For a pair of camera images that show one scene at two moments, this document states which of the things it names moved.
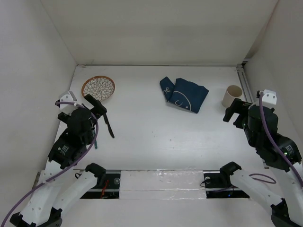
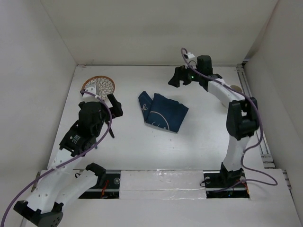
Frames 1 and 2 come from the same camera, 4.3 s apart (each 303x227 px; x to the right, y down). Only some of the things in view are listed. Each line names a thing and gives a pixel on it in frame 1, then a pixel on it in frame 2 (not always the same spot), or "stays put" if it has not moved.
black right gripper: x=238 y=105 to x=180 y=74
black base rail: x=215 y=185 stays put
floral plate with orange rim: x=100 y=87 stays put
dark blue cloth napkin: x=184 y=93 to x=161 y=112
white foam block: x=162 y=184 stays put
